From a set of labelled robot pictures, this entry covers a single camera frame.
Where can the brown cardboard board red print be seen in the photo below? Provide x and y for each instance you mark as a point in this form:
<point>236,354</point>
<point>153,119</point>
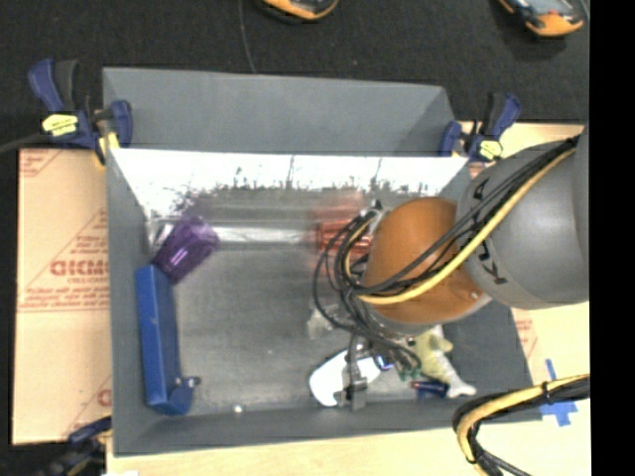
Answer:
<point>59,266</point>

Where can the white oval object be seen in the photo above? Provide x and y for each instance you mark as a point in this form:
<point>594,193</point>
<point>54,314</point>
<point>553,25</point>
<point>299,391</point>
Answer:
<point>325,380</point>

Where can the small blue cylinder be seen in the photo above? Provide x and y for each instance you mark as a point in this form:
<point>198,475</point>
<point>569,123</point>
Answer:
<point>430,388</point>

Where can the red-brown flat block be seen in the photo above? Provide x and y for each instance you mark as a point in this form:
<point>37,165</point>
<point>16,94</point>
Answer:
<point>328,238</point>

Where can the long blue flat block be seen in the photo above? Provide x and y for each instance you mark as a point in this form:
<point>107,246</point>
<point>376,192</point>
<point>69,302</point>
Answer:
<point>158,335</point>

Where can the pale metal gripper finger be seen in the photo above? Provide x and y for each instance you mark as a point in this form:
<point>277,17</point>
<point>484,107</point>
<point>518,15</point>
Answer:
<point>361,392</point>
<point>347,387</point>

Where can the grey metal bin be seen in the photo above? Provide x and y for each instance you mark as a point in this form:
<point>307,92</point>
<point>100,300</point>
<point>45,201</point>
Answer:
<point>248,315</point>

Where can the purple box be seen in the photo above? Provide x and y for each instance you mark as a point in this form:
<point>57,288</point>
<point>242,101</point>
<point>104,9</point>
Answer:
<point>186,248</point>

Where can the cream toy animal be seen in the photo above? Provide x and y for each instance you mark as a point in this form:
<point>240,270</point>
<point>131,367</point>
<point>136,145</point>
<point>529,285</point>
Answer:
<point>436,357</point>

